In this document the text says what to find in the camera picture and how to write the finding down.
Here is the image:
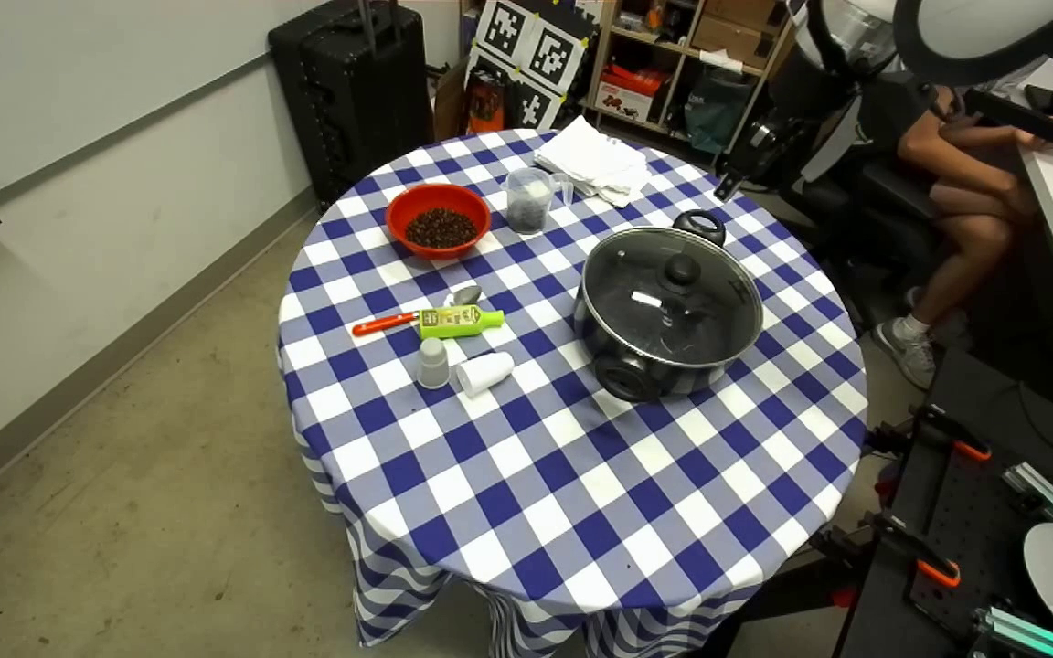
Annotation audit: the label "glass pot lid black knob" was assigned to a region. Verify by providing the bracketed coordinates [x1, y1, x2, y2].
[577, 223, 768, 370]

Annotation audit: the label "teal metal rod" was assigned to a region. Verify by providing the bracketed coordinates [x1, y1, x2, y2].
[1000, 459, 1053, 526]
[972, 602, 1053, 658]

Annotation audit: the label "seated person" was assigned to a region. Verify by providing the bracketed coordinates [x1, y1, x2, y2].
[873, 77, 1051, 393]

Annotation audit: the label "black white marker board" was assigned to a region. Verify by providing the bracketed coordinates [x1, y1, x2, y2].
[466, 0, 596, 133]

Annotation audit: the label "orange black clamp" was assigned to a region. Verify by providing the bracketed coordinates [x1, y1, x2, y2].
[911, 401, 995, 468]
[883, 510, 964, 593]

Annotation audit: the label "teal bag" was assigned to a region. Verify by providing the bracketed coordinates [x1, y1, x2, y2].
[684, 70, 758, 158]

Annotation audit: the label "white folded towels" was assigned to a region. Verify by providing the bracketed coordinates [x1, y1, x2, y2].
[529, 112, 655, 207]

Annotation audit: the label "wooden storage shelf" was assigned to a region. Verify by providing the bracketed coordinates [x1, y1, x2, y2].
[577, 0, 797, 158]

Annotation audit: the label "black office chair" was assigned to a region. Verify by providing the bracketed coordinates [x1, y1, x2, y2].
[794, 83, 957, 297]

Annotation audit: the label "black cooking pot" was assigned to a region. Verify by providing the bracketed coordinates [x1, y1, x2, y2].
[571, 207, 768, 410]

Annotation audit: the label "red bowl with beans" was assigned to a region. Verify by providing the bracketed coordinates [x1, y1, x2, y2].
[382, 180, 496, 263]

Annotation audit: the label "clear plastic measuring cup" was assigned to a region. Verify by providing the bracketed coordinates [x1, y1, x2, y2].
[500, 163, 577, 233]

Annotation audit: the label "blue white checkered tablecloth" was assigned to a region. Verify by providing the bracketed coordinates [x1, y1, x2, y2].
[276, 125, 871, 658]

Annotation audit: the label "white shaker grey cap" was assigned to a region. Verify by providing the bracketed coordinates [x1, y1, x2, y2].
[414, 336, 454, 393]

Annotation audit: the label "black boom bar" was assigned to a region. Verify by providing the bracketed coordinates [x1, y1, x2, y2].
[962, 83, 1053, 168]

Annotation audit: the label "orange box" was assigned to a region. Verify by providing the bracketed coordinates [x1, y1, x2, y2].
[596, 67, 667, 125]

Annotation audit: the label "orange black object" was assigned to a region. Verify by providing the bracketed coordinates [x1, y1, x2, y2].
[466, 67, 511, 134]

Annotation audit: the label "green tool orange handle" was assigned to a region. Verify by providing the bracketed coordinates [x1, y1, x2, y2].
[348, 302, 510, 343]

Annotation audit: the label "black equipment stand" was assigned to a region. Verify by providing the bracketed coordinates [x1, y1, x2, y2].
[830, 343, 1053, 658]

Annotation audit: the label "white whiteboard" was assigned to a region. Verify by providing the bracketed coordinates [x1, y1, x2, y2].
[0, 0, 325, 205]

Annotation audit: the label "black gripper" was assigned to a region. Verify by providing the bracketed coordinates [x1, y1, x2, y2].
[738, 106, 818, 186]

